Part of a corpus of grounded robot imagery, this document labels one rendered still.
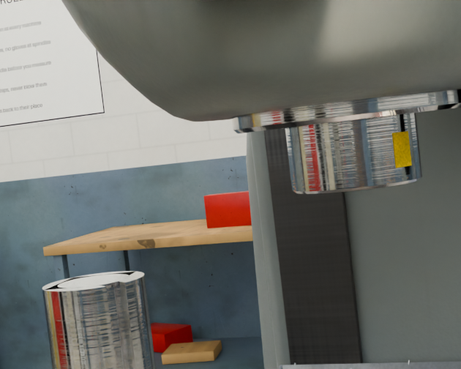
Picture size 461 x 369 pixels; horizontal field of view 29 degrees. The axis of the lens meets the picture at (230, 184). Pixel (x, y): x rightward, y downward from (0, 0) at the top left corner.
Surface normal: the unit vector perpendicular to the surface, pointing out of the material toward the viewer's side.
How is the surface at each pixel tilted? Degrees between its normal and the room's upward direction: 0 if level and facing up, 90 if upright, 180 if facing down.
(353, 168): 90
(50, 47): 90
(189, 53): 121
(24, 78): 90
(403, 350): 90
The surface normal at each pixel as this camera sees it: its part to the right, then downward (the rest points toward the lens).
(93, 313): 0.11, 0.04
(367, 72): 0.07, 0.88
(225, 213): -0.38, 0.09
